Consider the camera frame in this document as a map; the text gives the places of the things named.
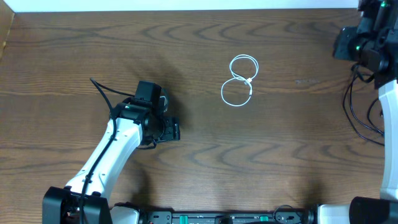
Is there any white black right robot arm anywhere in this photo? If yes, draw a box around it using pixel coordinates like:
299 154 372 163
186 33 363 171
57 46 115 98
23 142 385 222
301 0 397 223

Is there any brown wooden side panel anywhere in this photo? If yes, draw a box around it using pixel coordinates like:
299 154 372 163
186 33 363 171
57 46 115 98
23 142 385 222
0 0 15 58

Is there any white usb cable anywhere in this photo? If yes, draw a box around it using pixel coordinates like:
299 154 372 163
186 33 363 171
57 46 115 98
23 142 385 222
220 54 260 108

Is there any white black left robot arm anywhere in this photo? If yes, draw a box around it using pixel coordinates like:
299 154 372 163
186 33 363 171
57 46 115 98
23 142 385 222
42 82 180 223

